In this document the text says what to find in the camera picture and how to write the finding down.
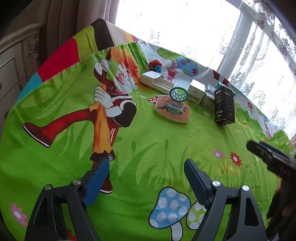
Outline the black tall product box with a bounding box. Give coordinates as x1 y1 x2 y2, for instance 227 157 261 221
214 85 235 125

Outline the toy basketball hoop backboard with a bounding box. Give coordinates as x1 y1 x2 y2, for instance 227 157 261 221
154 87 190 123

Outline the white long label box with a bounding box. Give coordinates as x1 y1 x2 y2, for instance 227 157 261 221
200 92 215 111

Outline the colourful cartoon tablecloth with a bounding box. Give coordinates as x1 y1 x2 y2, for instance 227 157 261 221
1 19 293 240

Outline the teal small box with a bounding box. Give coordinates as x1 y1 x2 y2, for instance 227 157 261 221
215 81 236 96

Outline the white square barcode box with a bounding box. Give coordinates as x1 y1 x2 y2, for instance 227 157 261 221
188 79 205 105

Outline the white open box tray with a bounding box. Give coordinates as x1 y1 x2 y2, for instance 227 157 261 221
140 71 175 95

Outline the sheer floral lace curtain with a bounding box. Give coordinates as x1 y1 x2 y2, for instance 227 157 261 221
218 1 295 136

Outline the ornate cream cabinet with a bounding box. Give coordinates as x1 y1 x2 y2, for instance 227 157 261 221
0 23 47 129

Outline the pink heavy curtain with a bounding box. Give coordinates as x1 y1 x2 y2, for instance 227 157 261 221
40 0 119 61

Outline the white window frame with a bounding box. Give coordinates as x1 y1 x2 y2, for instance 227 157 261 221
218 1 295 87

